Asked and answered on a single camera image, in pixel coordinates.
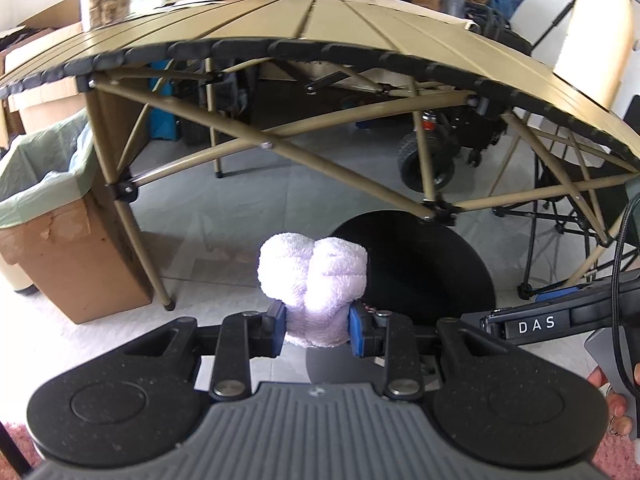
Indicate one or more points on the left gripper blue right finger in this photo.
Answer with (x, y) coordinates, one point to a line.
(390, 336)

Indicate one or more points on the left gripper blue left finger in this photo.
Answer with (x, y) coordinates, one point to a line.
(240, 338)

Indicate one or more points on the white fluffy towel roll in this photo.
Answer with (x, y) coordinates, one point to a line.
(317, 281)

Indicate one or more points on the black round trash bin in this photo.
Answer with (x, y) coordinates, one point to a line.
(415, 268)

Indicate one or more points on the person right hand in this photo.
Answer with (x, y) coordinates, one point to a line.
(621, 422)

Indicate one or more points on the black folding camp chair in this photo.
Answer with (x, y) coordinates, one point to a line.
(564, 213)

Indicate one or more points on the cardboard box with liner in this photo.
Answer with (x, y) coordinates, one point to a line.
(60, 225)

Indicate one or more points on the pink knitted rug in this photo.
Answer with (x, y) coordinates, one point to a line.
(22, 439)

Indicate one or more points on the tan folding camping table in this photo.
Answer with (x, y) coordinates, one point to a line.
(404, 62)

